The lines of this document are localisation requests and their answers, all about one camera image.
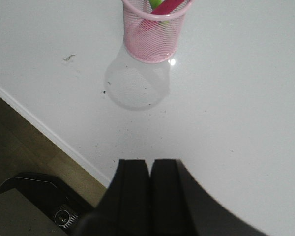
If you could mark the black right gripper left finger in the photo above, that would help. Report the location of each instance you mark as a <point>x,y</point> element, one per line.
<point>124,208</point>

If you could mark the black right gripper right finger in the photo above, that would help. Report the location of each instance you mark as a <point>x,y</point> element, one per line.
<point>181,207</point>

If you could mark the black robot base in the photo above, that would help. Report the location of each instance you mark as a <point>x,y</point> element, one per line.
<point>52,196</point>

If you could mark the green marker pen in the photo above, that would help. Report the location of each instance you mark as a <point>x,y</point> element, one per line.
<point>161,7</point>

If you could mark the pink mesh pen holder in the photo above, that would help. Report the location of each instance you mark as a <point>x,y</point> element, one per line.
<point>153,46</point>

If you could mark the pink marker pen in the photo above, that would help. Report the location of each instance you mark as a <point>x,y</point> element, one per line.
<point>179,9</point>

